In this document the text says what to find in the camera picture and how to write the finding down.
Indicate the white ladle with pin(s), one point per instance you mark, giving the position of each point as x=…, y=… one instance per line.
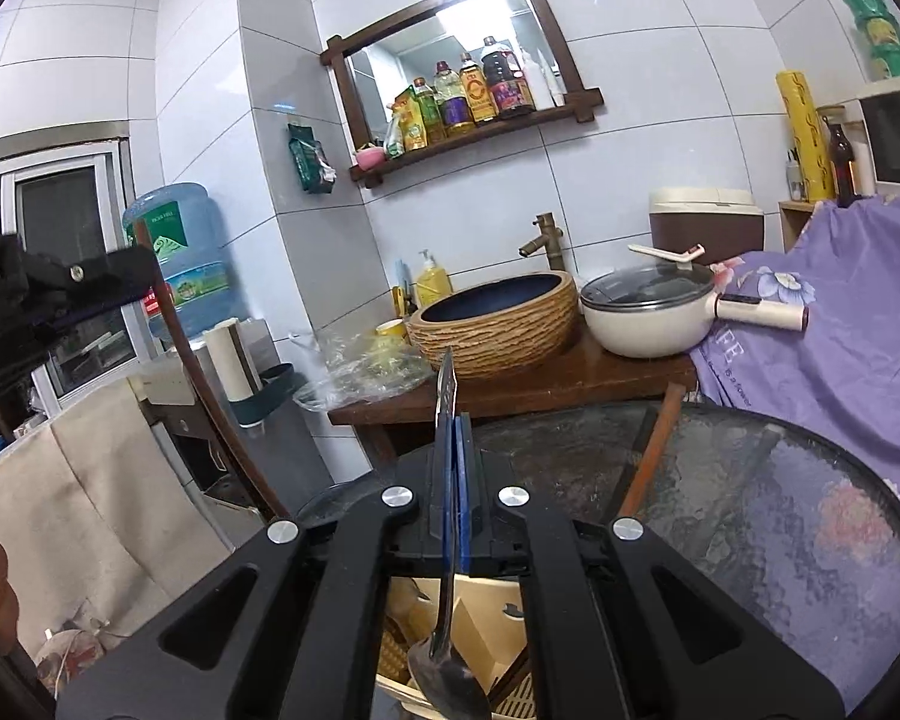
x=660, y=253

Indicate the teal roll holder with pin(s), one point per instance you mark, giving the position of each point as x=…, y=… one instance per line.
x=274, y=394

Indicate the yellow cup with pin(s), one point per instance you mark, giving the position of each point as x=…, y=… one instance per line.
x=391, y=331

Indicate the clear plastic bag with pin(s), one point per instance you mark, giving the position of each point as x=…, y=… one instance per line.
x=360, y=375

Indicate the woven pattern basin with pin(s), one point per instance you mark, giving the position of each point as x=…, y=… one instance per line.
x=495, y=345

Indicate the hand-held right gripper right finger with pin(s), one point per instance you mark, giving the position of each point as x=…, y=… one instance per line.
x=465, y=480

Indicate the orange label sauce bottle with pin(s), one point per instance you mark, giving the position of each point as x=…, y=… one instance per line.
x=478, y=94

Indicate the brass faucet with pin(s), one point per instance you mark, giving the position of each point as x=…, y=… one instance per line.
x=549, y=240

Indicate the wooden framed mirror shelf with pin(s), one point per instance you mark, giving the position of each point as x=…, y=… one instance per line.
x=495, y=131

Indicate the round glass table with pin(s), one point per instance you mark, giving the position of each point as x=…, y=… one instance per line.
x=757, y=540

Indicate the brown glass bottle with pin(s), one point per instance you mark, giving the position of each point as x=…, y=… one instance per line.
x=841, y=169

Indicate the white paper towel roll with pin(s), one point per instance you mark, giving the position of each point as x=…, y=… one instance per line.
x=229, y=360

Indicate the beige cloth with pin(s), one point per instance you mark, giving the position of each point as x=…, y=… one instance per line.
x=120, y=502

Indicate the grey water dispenser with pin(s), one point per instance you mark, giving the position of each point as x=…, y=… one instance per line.
x=217, y=465

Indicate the yellow wrap roll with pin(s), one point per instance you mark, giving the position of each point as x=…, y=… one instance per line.
x=806, y=135

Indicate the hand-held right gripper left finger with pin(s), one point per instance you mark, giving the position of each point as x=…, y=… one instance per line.
x=412, y=532

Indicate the sliding window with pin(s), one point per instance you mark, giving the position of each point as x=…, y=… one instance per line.
x=67, y=202

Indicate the yellow dish soap bottle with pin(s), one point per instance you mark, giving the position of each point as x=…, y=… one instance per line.
x=433, y=285

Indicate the purple floral cloth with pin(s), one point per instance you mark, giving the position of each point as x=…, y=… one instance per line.
x=855, y=360

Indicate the large metal spoon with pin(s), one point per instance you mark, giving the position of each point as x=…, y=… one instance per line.
x=447, y=390

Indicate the cream perforated utensil holder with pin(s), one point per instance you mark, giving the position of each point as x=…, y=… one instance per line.
x=476, y=630

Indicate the blue water jug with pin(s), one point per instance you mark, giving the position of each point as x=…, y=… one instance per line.
x=195, y=270

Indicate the purple label oil bottle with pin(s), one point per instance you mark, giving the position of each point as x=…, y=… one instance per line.
x=454, y=105

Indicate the white pot with glass lid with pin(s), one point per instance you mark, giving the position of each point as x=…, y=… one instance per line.
x=645, y=330

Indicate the brown and white rice cooker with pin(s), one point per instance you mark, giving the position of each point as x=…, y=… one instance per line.
x=705, y=225

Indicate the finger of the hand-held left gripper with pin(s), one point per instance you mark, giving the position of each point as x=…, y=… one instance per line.
x=90, y=285

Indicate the single brown chopstick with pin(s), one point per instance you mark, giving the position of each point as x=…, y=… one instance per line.
x=214, y=409

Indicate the yellow seasoning packet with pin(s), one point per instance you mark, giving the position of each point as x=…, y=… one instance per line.
x=409, y=127

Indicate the wooden counter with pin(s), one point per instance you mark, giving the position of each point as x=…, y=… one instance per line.
x=570, y=382

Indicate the pink bowl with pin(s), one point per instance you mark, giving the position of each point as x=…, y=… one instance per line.
x=369, y=159

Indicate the white plastic bottle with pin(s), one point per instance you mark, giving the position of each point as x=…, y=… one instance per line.
x=551, y=82

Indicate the green packet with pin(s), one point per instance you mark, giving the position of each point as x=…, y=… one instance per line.
x=309, y=157

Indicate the dark soy sauce bottle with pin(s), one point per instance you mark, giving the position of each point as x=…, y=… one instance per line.
x=506, y=82

